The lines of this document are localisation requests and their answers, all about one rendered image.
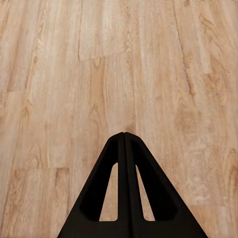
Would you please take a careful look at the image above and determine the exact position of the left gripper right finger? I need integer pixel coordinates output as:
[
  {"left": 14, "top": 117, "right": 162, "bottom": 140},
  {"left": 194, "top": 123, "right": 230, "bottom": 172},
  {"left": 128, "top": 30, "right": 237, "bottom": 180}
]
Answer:
[{"left": 125, "top": 132, "right": 208, "bottom": 238}]

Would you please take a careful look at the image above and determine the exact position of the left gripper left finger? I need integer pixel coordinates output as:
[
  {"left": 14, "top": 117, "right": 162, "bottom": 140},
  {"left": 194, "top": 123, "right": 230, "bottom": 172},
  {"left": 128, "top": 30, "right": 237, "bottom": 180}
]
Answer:
[{"left": 58, "top": 132, "right": 132, "bottom": 238}]

